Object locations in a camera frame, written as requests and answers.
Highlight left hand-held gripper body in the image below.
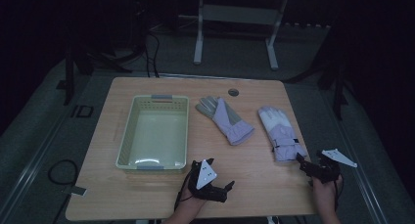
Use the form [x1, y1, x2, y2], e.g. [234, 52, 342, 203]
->
[187, 157, 228, 203]

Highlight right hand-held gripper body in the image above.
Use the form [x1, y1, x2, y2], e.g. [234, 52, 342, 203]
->
[307, 148, 358, 185]

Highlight purple and white ski glove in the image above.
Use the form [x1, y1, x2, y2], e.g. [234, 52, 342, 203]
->
[257, 106, 308, 163]

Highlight person's right hand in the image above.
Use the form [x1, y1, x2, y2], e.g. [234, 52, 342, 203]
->
[310, 173, 345, 213]

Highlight person's left hand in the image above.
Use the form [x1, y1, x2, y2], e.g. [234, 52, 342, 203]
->
[177, 184, 208, 213]

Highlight purple and grey ski glove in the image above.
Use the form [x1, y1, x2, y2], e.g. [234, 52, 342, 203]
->
[195, 96, 255, 147]

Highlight pale green plastic basket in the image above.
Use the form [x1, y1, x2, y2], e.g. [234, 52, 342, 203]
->
[115, 94, 191, 171]

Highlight black tripod stand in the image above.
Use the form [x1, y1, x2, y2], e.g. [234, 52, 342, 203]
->
[284, 18, 351, 121]
[56, 0, 149, 107]

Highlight grey tape piece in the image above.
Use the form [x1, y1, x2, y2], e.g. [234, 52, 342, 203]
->
[62, 184, 88, 198]

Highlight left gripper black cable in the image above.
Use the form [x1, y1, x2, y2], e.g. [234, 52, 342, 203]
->
[173, 167, 198, 212]

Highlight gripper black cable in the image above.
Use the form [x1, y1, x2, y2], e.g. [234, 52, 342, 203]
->
[173, 167, 198, 212]
[332, 175, 345, 213]

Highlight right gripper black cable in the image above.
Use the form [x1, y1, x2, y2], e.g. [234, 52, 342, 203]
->
[332, 175, 345, 213]

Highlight black hanging cables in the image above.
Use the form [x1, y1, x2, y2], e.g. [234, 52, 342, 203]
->
[143, 29, 161, 79]

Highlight black looped floor cable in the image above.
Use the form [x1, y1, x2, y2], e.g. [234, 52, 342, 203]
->
[47, 158, 79, 187]

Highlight white metal stand frame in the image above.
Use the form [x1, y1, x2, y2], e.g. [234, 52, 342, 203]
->
[193, 0, 291, 71]

